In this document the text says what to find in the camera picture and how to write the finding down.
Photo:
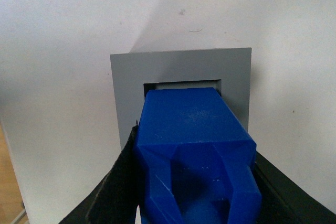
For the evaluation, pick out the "gray square base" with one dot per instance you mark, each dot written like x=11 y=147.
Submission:
x=227 y=70

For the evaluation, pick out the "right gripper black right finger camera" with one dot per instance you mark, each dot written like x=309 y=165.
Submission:
x=283 y=201

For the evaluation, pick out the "blue plastic part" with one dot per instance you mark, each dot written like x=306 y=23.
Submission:
x=195 y=160

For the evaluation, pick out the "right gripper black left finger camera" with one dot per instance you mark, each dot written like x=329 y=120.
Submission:
x=115 y=198

